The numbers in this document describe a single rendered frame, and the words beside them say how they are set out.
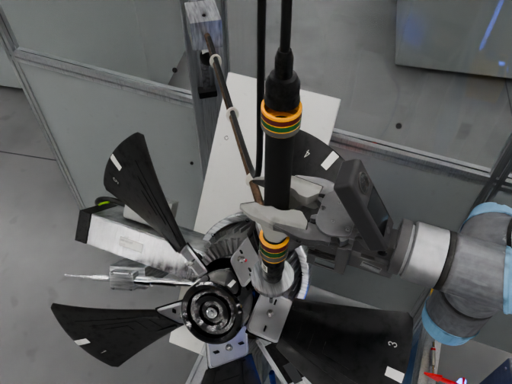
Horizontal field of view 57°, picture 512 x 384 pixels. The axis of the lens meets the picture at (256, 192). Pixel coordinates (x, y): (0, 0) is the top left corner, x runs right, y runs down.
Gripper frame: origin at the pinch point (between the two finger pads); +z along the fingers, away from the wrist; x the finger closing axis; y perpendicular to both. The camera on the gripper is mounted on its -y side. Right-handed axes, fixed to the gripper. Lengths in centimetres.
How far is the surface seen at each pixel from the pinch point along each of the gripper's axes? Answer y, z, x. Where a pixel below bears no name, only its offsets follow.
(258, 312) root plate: 34.6, -0.9, -0.5
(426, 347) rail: 67, -38, 20
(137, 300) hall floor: 154, 72, 36
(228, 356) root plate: 43.7, 2.6, -7.3
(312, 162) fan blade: 13.6, -2.9, 20.1
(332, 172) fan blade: 12.2, -7.1, 18.0
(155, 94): 56, 64, 70
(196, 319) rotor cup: 33.0, 8.7, -6.7
